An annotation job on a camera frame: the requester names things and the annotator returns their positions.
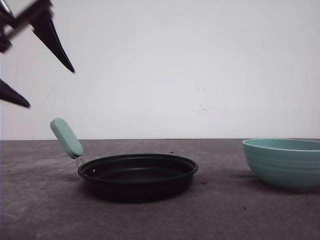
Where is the teal ribbed bowl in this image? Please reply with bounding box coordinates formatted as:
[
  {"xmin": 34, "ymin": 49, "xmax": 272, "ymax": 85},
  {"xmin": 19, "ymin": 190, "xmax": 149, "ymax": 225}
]
[{"xmin": 242, "ymin": 138, "xmax": 320, "ymax": 192}]

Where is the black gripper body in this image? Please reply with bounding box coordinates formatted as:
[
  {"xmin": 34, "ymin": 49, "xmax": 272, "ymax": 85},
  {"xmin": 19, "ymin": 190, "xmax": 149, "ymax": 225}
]
[{"xmin": 0, "ymin": 0, "xmax": 53, "ymax": 53}]

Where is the black pan with green handle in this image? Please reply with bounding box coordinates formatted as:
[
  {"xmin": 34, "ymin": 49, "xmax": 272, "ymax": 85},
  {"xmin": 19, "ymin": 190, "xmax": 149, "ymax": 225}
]
[{"xmin": 49, "ymin": 117, "xmax": 199, "ymax": 203}]

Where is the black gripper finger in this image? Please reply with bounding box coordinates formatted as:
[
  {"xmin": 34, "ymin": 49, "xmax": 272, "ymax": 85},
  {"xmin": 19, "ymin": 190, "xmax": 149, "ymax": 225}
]
[
  {"xmin": 0, "ymin": 79, "xmax": 31, "ymax": 108},
  {"xmin": 30, "ymin": 17, "xmax": 76, "ymax": 73}
]

